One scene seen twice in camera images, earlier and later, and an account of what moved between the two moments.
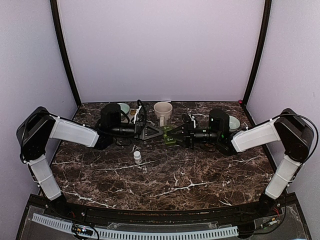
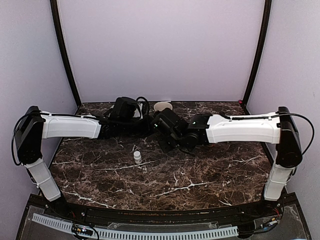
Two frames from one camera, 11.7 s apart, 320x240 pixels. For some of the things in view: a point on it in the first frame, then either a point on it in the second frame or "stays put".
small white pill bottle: x=137 y=157 stays put
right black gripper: x=187 y=141 → x=165 y=147
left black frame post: x=58 y=26 stays put
